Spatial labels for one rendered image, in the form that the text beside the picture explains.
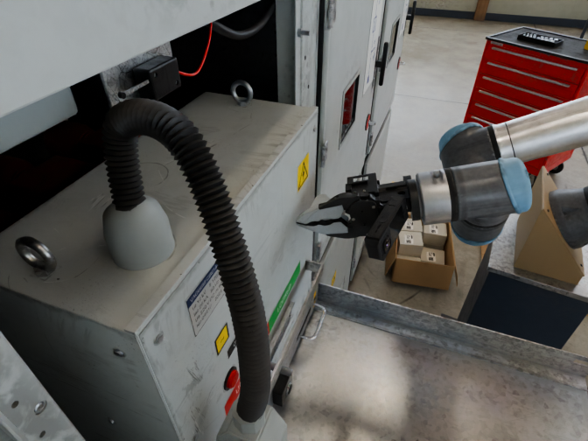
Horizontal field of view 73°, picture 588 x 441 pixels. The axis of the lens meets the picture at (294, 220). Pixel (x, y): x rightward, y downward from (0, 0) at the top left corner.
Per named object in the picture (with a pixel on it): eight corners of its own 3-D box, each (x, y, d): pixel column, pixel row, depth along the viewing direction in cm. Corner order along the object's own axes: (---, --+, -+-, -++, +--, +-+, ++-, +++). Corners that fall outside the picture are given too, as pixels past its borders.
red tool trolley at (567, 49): (451, 156, 331) (489, 21, 266) (484, 139, 353) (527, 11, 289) (532, 195, 287) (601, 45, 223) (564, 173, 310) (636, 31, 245)
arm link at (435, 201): (451, 233, 66) (451, 185, 60) (421, 236, 67) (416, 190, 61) (441, 200, 72) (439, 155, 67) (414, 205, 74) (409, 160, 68)
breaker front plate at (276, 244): (314, 294, 98) (323, 111, 68) (218, 514, 63) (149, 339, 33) (309, 292, 99) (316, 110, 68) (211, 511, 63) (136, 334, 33)
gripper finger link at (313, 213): (298, 206, 75) (346, 199, 73) (295, 226, 70) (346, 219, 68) (294, 192, 73) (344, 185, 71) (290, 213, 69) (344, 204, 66)
